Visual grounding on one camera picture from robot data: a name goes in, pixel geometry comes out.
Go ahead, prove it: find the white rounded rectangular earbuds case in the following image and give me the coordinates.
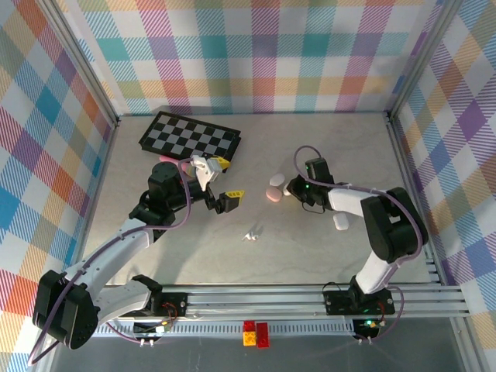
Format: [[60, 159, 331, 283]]
[[332, 212, 350, 233]]

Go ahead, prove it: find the pink toy microphone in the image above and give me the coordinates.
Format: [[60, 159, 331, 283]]
[[158, 154, 196, 180]]

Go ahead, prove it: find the black white chessboard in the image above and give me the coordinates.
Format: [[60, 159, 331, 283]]
[[137, 111, 242, 168]]

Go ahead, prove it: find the long red toy brick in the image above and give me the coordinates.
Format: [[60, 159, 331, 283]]
[[255, 321, 270, 349]]

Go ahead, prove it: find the right electronics board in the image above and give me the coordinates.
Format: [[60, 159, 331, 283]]
[[351, 317, 388, 339]]

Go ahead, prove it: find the electronics board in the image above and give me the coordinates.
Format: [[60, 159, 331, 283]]
[[133, 318, 176, 339], [351, 317, 388, 339]]

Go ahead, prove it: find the left electronics board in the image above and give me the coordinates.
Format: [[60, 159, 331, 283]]
[[133, 318, 176, 339]]

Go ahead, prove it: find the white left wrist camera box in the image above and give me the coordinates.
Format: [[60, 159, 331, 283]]
[[188, 154, 222, 191]]

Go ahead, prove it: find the thin black cable loop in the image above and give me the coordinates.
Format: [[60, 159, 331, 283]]
[[301, 199, 326, 215]]

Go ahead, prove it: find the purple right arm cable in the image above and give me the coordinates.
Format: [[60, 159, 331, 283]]
[[293, 145, 406, 344]]

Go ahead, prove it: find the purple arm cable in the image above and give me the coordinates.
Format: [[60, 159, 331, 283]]
[[27, 158, 195, 367], [293, 145, 406, 344]]

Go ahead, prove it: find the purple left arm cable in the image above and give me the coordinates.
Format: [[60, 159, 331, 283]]
[[27, 158, 195, 367]]

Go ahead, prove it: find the aluminium left side rail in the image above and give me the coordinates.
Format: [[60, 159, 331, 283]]
[[40, 115, 123, 321]]

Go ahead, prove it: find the aluminium right side rail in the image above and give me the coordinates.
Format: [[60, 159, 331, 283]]
[[385, 112, 466, 299]]

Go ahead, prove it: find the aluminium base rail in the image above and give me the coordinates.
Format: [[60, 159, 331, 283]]
[[42, 284, 470, 322]]

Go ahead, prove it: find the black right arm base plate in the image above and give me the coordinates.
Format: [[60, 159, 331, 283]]
[[323, 285, 397, 315]]

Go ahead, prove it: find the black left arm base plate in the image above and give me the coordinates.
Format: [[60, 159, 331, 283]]
[[117, 292, 190, 318]]

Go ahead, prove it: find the white slotted cable duct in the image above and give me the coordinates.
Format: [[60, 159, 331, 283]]
[[60, 323, 360, 338]]

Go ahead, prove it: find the aluminium left frame post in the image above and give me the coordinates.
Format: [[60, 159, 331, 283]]
[[38, 0, 119, 129]]

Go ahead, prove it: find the aluminium frame post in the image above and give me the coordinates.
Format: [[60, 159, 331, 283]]
[[38, 0, 119, 129], [387, 0, 466, 121]]

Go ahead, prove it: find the aluminium right frame post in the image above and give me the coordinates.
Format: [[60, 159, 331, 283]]
[[387, 0, 466, 121]]

